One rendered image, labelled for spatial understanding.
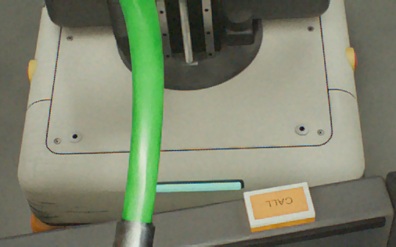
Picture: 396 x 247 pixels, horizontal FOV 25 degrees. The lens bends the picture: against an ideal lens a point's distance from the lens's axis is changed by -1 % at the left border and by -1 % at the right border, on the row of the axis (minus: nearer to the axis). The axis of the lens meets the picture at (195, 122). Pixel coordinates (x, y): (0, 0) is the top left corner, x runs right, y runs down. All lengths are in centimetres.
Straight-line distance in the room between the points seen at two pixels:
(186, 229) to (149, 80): 32
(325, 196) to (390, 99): 129
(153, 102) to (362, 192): 35
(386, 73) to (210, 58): 50
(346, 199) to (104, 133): 94
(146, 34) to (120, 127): 123
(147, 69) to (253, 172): 116
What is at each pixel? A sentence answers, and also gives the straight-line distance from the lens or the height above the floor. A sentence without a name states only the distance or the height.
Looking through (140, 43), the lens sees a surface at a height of 127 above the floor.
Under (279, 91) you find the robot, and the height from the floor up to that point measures 28.
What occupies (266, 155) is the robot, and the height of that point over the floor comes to 28.
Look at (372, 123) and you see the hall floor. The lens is 194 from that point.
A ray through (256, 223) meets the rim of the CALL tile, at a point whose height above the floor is 96.
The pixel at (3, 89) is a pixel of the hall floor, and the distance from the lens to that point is 208.
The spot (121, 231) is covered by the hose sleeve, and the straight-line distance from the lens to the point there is 41.
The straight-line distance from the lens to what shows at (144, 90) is 39.
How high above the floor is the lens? 155
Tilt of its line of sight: 53 degrees down
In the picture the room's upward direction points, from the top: 6 degrees counter-clockwise
